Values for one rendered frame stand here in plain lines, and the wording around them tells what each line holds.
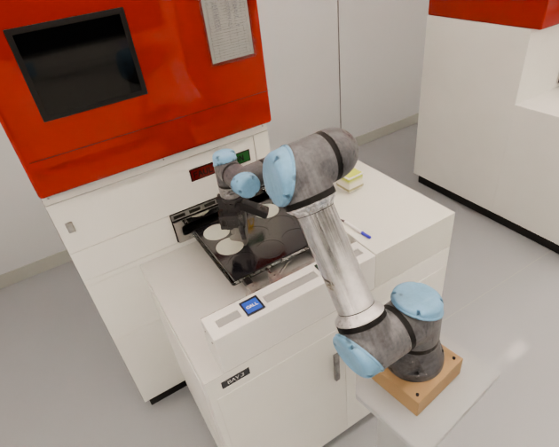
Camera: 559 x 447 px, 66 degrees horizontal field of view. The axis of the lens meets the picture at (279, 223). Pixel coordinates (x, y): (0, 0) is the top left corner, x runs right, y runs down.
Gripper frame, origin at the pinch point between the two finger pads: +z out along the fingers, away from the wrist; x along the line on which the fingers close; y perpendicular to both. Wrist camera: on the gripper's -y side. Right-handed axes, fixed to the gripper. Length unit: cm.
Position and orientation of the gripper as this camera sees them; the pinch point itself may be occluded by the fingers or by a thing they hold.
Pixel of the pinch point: (247, 241)
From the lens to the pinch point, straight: 152.9
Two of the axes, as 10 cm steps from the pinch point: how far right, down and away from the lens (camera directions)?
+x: -0.2, 5.9, -8.1
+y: -9.9, 0.7, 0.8
